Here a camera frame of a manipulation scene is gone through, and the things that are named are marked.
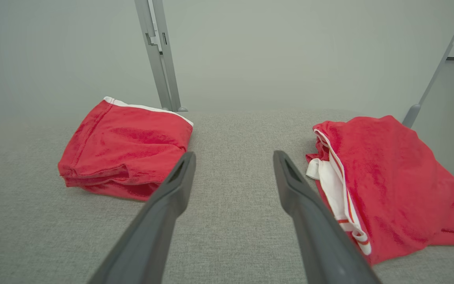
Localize red shorts with white trim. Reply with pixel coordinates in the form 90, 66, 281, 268
58, 96, 194, 202

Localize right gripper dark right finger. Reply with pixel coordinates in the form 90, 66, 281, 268
273, 150, 382, 284

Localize grey metal frame post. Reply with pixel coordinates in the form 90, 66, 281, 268
134, 0, 188, 113
402, 0, 454, 129

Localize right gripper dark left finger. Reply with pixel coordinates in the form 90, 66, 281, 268
87, 151, 197, 284

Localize red Bulls 23 jersey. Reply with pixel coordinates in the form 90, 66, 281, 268
305, 115, 454, 265

